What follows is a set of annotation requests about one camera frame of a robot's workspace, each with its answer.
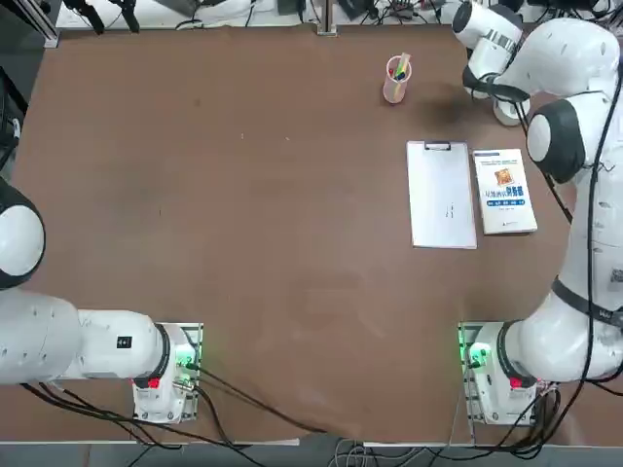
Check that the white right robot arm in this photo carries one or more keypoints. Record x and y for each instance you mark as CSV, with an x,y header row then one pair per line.
x,y
564,53

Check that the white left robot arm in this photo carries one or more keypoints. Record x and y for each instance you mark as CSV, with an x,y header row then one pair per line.
x,y
48,335

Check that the white clipboard with black clip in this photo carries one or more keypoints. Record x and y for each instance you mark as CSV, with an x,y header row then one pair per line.
x,y
440,199

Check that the pink translucent pen cup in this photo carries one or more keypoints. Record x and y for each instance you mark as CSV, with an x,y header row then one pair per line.
x,y
395,90

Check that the yellow green highlighter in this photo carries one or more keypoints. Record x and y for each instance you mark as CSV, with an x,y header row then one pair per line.
x,y
404,62

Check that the white and blue book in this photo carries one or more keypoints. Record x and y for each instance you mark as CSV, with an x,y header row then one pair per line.
x,y
506,194

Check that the aluminium profile post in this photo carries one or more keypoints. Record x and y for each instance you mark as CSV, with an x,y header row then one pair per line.
x,y
327,19
41,24

